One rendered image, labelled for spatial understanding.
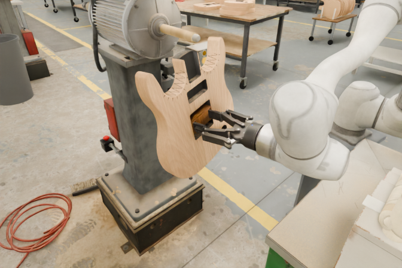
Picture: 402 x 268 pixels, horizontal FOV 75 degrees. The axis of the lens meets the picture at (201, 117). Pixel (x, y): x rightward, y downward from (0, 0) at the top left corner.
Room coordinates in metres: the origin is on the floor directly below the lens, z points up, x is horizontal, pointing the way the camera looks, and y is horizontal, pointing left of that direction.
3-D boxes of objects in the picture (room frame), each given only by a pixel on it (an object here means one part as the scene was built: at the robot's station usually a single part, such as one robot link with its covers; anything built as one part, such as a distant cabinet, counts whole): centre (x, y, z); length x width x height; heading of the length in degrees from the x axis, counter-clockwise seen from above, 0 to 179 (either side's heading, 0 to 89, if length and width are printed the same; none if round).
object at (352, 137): (1.15, -0.75, 0.73); 0.22 x 0.18 x 0.06; 34
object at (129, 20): (1.19, 0.28, 1.25); 0.41 x 0.27 x 0.26; 42
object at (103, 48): (1.24, 0.33, 1.11); 0.36 x 0.24 x 0.04; 42
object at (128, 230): (1.24, 0.33, 0.12); 0.61 x 0.51 x 0.25; 132
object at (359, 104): (1.13, -0.77, 0.87); 0.18 x 0.16 x 0.22; 49
